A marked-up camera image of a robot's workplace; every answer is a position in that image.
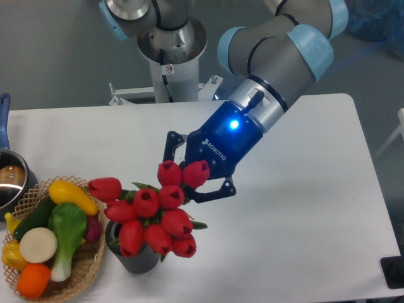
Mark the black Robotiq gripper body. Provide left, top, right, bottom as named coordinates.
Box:
left=185, top=101, right=263, bottom=179

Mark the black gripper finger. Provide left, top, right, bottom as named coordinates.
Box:
left=162, top=131, right=188, bottom=162
left=183, top=177, right=237, bottom=203

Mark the red tulip bouquet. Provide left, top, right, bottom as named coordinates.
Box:
left=88, top=160, right=210, bottom=258

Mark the dark grey ribbed vase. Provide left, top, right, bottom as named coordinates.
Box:
left=105, top=221, right=160, bottom=274

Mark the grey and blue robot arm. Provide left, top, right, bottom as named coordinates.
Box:
left=99, top=1, right=348, bottom=203

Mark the purple red radish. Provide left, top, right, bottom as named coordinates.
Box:
left=84, top=217, right=103, bottom=243

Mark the yellow squash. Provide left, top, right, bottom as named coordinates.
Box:
left=48, top=180, right=98, bottom=216

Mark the green bok choy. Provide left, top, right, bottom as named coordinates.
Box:
left=48, top=202, right=86, bottom=282

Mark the dark green cucumber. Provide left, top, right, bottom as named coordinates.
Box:
left=13, top=196, right=56, bottom=241

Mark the woven wicker basket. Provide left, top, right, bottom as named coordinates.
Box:
left=1, top=176, right=106, bottom=302

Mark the white round radish slice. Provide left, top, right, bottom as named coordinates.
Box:
left=20, top=227, right=57, bottom=263

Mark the white furniture leg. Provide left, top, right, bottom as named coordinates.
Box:
left=374, top=108, right=404, bottom=159

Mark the yellow banana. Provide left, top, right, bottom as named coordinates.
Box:
left=4, top=212, right=21, bottom=234

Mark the black device at table edge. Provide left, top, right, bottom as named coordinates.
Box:
left=380, top=256, right=403, bottom=289

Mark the blue plastic bag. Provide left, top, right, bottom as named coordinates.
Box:
left=345, top=1, right=403, bottom=60

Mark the orange fruit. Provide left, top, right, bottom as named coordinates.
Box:
left=16, top=264, right=51, bottom=299

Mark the yellow bell pepper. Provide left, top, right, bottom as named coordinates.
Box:
left=2, top=240, right=28, bottom=271

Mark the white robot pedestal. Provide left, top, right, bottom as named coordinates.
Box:
left=108, top=15, right=224, bottom=106

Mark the blue handled saucepan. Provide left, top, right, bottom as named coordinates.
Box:
left=1, top=93, right=37, bottom=222

